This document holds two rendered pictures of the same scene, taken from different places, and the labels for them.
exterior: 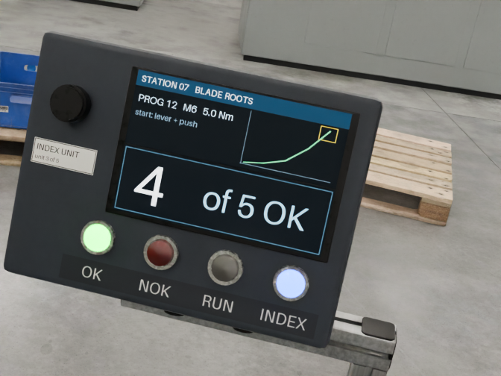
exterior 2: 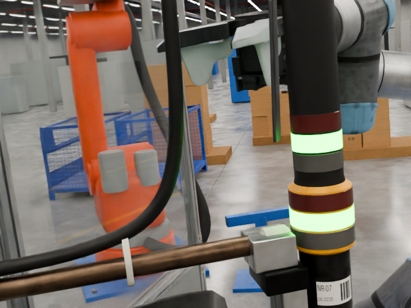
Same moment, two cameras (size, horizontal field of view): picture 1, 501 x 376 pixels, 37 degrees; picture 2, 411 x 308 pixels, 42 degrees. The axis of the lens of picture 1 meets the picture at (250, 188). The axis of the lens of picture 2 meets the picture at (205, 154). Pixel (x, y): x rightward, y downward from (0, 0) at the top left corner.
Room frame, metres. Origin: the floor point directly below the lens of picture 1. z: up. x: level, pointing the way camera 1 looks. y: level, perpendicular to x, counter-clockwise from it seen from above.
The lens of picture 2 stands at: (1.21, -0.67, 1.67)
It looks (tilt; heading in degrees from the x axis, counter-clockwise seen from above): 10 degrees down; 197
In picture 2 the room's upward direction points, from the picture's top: 6 degrees counter-clockwise
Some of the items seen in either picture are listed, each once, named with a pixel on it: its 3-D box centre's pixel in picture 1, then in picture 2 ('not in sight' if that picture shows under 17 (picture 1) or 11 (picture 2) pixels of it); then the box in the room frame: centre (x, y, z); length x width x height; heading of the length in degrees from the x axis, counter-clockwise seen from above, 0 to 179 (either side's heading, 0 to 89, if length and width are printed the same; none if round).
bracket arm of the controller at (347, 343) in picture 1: (257, 315); not in sight; (0.57, -0.02, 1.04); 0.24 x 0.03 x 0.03; 83
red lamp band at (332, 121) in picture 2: not in sight; (315, 120); (0.85, -0.70, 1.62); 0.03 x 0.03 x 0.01
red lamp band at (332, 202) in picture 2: not in sight; (320, 194); (0.85, -0.70, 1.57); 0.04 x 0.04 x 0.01
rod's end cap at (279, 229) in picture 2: not in sight; (274, 240); (0.87, -0.73, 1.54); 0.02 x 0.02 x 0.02; 28
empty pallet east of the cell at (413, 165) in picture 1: (341, 156); not in sight; (4.03, -0.47, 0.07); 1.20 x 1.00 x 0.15; 80
